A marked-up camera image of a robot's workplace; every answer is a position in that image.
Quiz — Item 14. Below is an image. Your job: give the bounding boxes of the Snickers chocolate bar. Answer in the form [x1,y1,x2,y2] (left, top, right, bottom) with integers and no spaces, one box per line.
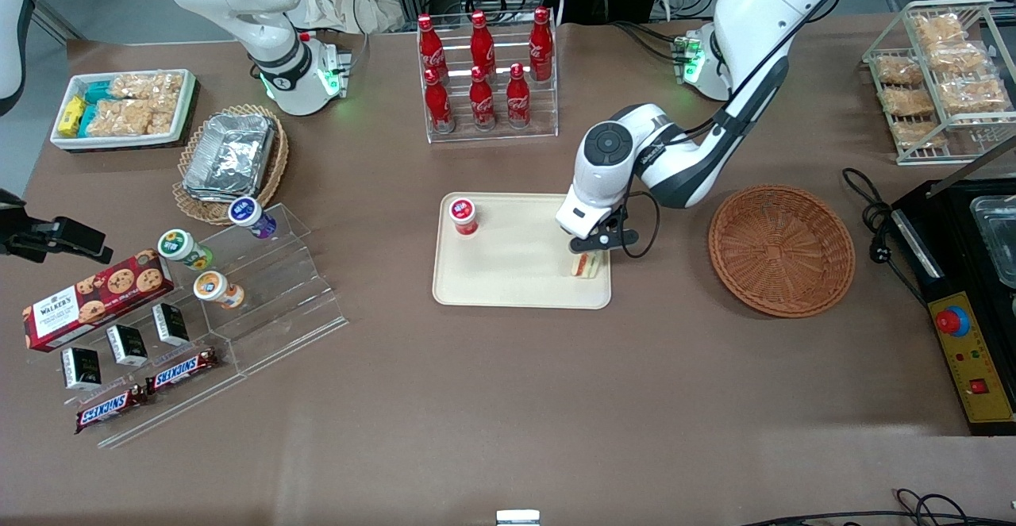
[75,386,149,435]
[145,347,218,395]

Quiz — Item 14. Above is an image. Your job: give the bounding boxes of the black cable bundle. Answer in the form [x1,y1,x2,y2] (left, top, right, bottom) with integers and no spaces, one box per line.
[742,488,1016,526]

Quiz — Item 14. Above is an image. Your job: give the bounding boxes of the clear glass container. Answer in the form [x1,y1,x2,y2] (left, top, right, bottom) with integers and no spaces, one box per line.
[970,195,1016,290]

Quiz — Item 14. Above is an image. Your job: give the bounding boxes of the black power cable with plug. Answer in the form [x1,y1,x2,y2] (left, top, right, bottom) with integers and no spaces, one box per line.
[841,167,929,305]

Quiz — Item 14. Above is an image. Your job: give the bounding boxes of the red Walkers cookie box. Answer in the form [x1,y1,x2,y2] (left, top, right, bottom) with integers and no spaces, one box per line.
[22,249,175,353]

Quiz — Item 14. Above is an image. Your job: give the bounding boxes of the purple yogurt drink bottle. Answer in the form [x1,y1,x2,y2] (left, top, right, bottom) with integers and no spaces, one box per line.
[228,197,279,240]

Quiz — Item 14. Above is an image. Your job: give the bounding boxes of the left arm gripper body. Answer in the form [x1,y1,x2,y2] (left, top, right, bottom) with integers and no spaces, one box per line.
[555,185,629,240]

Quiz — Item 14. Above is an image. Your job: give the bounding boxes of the white rectangular bin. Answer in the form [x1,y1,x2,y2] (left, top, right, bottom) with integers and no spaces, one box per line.
[50,69,198,152]

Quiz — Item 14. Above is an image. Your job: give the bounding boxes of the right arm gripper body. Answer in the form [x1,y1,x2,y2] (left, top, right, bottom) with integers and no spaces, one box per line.
[0,188,61,264]

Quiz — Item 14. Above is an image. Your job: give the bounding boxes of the stack of foil trays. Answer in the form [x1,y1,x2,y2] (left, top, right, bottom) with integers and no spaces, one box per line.
[182,113,277,204]

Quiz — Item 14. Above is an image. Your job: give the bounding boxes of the orange yogurt drink bottle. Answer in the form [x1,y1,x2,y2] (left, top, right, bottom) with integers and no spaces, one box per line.
[193,271,246,310]

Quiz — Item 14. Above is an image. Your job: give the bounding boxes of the light wicker basket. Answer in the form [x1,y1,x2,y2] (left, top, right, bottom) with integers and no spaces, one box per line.
[172,104,291,227]

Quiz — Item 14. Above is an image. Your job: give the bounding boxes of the yellow emergency stop control box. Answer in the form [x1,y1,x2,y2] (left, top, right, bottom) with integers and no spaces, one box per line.
[928,291,1016,425]

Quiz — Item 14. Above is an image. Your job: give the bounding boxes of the grey metal bar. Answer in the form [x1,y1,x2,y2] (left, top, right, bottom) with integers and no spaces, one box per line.
[925,136,1016,199]

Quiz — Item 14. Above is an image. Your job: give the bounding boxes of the red cola bottle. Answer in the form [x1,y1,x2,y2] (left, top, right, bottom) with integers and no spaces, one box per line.
[424,67,456,134]
[418,14,448,83]
[529,6,555,83]
[506,63,532,129]
[469,66,498,132]
[469,10,498,79]

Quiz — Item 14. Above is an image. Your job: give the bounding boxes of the red-lidded yogurt cup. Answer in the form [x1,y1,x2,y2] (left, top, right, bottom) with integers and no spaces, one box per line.
[448,197,479,238]

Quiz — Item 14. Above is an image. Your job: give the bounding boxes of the round brown wicker basket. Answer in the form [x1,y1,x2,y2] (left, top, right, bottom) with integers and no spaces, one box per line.
[708,185,856,319]

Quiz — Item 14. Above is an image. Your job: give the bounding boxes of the green yogurt drink bottle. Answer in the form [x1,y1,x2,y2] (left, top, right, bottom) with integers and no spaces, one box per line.
[157,228,214,272]

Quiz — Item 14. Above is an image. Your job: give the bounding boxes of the clear bag of crackers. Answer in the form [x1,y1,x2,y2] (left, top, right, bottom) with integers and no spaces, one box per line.
[87,99,153,138]
[110,72,185,113]

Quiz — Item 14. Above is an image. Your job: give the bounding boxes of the white wire shelf rack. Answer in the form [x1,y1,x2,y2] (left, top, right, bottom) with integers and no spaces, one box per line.
[863,0,1016,166]

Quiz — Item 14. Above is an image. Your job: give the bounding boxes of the black appliance base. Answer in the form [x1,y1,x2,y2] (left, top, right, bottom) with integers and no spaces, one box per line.
[889,179,1016,437]

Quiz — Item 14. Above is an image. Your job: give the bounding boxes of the beige plastic tray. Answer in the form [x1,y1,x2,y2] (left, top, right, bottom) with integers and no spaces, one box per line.
[432,193,613,310]

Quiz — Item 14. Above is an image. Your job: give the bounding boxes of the bagged fried snack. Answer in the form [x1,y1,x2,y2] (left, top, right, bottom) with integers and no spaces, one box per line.
[893,118,950,151]
[876,54,926,87]
[925,40,993,76]
[938,75,1012,114]
[911,13,969,44]
[883,86,937,119]

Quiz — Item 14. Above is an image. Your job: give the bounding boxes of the yellow snack packet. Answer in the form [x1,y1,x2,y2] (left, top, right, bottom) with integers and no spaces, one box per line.
[57,95,87,136]

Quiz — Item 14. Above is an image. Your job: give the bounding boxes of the clear acrylic stepped stand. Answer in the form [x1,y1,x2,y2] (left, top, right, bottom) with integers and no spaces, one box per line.
[28,203,349,450]

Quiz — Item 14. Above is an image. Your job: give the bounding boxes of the small black carton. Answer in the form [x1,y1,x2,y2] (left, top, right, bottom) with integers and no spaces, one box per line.
[61,347,103,392]
[152,302,191,347]
[106,324,150,367]

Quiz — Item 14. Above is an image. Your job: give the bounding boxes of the black base cables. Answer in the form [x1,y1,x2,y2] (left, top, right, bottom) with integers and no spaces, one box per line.
[607,17,693,63]

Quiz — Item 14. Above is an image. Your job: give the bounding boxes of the clear acrylic bottle rack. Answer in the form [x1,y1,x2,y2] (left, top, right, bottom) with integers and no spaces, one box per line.
[418,9,560,144]

